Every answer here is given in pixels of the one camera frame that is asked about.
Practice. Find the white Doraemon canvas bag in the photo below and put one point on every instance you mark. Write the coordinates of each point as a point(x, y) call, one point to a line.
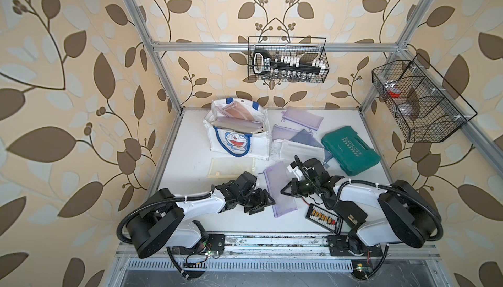
point(238, 144)

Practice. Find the yellow mesh pouch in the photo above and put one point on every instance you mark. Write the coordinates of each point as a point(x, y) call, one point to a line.
point(230, 167)

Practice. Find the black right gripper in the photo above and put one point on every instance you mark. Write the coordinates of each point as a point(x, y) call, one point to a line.
point(293, 188)

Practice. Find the green plastic tool case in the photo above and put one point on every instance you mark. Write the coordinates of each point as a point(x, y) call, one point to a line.
point(350, 151)

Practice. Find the pink mesh pouch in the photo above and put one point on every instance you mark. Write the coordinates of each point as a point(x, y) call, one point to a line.
point(237, 111)

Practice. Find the black charger board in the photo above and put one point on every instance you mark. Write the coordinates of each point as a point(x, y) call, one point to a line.
point(323, 218)

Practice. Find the black wire basket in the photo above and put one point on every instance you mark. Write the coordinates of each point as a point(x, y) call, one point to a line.
point(288, 58)
point(427, 106)

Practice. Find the black wire basket right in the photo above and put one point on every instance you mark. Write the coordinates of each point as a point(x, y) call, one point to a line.
point(427, 106)

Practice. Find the white mesh pouch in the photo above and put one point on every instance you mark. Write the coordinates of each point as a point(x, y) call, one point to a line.
point(287, 150)

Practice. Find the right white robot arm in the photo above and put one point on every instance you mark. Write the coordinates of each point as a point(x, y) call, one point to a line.
point(397, 214)

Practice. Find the black box yellow label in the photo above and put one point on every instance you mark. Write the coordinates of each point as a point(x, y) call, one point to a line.
point(351, 213)

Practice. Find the black wire basket back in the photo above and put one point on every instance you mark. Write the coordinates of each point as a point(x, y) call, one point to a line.
point(288, 58)

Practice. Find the purple mesh pouch near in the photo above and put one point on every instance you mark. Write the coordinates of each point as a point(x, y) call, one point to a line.
point(283, 133)

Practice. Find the purple mesh pouch pile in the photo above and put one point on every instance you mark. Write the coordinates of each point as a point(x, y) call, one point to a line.
point(276, 180)

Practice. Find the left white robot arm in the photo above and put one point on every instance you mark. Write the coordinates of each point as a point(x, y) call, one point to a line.
point(166, 221)

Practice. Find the blue-grey mesh pouch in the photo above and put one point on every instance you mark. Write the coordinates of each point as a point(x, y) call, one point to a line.
point(306, 138)

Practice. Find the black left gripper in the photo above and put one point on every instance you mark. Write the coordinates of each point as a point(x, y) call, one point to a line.
point(260, 204)

